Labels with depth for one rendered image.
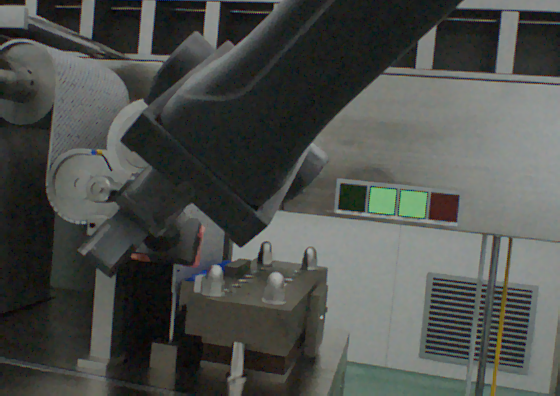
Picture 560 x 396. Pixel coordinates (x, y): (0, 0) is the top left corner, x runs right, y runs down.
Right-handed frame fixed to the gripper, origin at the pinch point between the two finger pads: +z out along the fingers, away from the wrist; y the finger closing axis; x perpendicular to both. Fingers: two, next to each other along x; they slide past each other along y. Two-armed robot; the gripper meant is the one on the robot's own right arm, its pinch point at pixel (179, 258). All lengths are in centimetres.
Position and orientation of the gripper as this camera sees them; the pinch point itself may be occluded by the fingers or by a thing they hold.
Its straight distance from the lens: 93.3
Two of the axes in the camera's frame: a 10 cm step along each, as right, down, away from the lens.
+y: 9.7, 1.0, -2.1
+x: 1.8, -8.7, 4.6
